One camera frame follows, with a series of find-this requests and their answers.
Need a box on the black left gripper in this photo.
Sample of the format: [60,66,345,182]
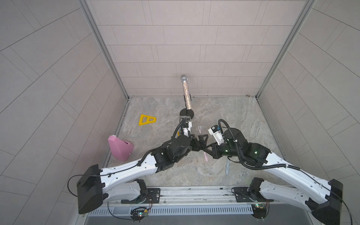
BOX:
[172,133,209,163]

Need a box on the pink toothbrush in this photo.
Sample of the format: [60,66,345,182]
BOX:
[198,126,208,162]

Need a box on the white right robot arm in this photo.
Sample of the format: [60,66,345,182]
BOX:
[209,125,344,225]

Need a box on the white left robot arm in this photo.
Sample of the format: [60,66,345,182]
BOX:
[76,135,209,214]

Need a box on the black microphone stand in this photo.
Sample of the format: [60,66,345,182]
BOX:
[180,95,195,119]

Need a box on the yellow triangle plastic piece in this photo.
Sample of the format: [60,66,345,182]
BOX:
[138,114,157,126]

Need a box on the white vent grille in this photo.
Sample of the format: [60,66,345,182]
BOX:
[88,204,253,217]

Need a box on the glitter silver microphone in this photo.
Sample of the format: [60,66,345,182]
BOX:
[181,75,192,110]

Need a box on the right circuit board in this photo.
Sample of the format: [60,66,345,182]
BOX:
[251,203,268,220]

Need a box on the circuit board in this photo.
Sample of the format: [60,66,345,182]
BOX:
[251,203,268,220]
[130,207,149,222]

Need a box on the pink plastic block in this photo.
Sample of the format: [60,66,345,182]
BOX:
[108,135,134,162]

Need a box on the left circuit board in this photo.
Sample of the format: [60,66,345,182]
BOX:
[130,207,149,222]

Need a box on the aluminium corner profile right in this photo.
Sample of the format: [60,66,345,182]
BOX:
[256,0,316,100]

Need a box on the aluminium corner profile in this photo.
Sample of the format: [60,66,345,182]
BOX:
[78,0,129,101]
[256,0,316,100]

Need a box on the aluminium corner profile left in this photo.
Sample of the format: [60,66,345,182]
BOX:
[78,0,129,101]

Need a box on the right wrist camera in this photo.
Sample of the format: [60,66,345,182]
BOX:
[208,125,224,145]

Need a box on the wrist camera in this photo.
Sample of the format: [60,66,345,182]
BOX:
[208,125,224,145]
[181,121,192,138]

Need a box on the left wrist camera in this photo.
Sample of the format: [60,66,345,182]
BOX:
[181,121,192,138]

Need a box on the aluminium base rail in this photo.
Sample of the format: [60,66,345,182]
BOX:
[80,184,314,207]

